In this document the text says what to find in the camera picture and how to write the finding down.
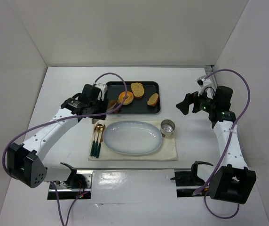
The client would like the gold fork green handle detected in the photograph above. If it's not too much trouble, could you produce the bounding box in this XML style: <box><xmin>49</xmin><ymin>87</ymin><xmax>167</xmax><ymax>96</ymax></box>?
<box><xmin>90</xmin><ymin>124</ymin><xmax>100</xmax><ymax>156</ymax></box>

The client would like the orange bagel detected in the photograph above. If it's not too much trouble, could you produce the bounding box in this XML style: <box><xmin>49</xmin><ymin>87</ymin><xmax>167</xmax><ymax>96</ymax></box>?
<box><xmin>119</xmin><ymin>91</ymin><xmax>134</xmax><ymax>105</ymax></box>

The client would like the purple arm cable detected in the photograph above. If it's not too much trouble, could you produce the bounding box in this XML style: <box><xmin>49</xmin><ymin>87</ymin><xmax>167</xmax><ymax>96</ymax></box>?
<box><xmin>192</xmin><ymin>69</ymin><xmax>251</xmax><ymax>219</ymax></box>
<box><xmin>1</xmin><ymin>73</ymin><xmax>127</xmax><ymax>226</ymax></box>

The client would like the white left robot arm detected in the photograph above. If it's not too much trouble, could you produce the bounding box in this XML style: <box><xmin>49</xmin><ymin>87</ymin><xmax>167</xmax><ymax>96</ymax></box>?
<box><xmin>7</xmin><ymin>83</ymin><xmax>109</xmax><ymax>188</ymax></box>

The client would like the stainless steel cup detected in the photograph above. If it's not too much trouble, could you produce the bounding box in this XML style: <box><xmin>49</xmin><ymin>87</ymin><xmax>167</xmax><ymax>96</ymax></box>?
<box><xmin>160</xmin><ymin>119</ymin><xmax>175</xmax><ymax>138</ymax></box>

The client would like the light blue oval plate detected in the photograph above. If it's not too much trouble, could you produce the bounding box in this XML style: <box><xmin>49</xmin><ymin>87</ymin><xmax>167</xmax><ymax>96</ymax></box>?
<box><xmin>103</xmin><ymin>121</ymin><xmax>162</xmax><ymax>155</ymax></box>

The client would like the brown chocolate croissant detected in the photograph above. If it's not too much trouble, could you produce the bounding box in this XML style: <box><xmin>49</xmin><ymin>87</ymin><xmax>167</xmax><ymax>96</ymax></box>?
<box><xmin>107</xmin><ymin>100</ymin><xmax>120</xmax><ymax>111</ymax></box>

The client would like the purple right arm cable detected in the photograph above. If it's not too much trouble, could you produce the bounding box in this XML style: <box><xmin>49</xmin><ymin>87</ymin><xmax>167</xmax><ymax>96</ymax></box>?
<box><xmin>192</xmin><ymin>69</ymin><xmax>251</xmax><ymax>219</ymax></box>

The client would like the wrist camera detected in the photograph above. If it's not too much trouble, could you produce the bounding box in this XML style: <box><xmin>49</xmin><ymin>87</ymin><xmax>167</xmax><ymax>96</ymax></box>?
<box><xmin>197</xmin><ymin>76</ymin><xmax>212</xmax><ymax>96</ymax></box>
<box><xmin>93</xmin><ymin>83</ymin><xmax>107</xmax><ymax>100</ymax></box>

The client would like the cream cloth placemat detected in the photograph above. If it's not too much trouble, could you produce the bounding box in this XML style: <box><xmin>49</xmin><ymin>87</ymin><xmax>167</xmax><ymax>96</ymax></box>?
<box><xmin>88</xmin><ymin>119</ymin><xmax>178</xmax><ymax>161</ymax></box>

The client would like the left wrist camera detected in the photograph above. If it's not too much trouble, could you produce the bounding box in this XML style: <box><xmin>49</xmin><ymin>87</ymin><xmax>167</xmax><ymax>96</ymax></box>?
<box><xmin>93</xmin><ymin>83</ymin><xmax>107</xmax><ymax>100</ymax></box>

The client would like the small bread slice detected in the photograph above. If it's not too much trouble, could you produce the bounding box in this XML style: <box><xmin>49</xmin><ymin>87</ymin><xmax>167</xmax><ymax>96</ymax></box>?
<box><xmin>147</xmin><ymin>93</ymin><xmax>159</xmax><ymax>106</ymax></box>

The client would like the gold knife green handle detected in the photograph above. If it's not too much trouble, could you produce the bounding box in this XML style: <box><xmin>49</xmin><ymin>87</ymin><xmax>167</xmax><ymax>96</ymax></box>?
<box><xmin>97</xmin><ymin>124</ymin><xmax>106</xmax><ymax>153</ymax></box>

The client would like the large bread slice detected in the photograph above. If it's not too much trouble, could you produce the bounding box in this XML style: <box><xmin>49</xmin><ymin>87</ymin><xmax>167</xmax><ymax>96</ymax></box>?
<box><xmin>130</xmin><ymin>82</ymin><xmax>145</xmax><ymax>99</ymax></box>

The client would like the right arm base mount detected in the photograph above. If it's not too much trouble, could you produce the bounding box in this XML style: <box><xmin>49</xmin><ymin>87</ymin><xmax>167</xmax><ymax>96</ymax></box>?
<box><xmin>170</xmin><ymin>169</ymin><xmax>205</xmax><ymax>198</ymax></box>

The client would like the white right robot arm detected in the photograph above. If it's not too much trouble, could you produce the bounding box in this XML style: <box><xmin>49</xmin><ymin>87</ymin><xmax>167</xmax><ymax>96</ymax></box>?
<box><xmin>176</xmin><ymin>86</ymin><xmax>256</xmax><ymax>204</ymax></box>

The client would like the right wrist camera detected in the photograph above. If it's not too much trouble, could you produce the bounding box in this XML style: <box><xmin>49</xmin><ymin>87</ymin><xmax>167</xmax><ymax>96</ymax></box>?
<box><xmin>197</xmin><ymin>76</ymin><xmax>212</xmax><ymax>96</ymax></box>

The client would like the gold spoon green handle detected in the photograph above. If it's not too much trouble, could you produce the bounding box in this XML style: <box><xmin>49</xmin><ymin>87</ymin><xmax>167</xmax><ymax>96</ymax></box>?
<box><xmin>93</xmin><ymin>124</ymin><xmax>103</xmax><ymax>157</ymax></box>

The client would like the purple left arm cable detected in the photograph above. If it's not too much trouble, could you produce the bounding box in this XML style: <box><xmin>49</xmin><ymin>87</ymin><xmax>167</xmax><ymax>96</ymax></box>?
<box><xmin>1</xmin><ymin>73</ymin><xmax>127</xmax><ymax>226</ymax></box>

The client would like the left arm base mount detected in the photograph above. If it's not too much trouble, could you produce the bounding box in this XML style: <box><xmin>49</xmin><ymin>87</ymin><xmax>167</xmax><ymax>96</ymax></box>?
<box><xmin>54</xmin><ymin>170</ymin><xmax>93</xmax><ymax>200</ymax></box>

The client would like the black baking tray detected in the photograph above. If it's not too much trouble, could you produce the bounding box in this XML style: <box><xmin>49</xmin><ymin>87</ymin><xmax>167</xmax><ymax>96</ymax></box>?
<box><xmin>105</xmin><ymin>81</ymin><xmax>161</xmax><ymax>114</ymax></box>

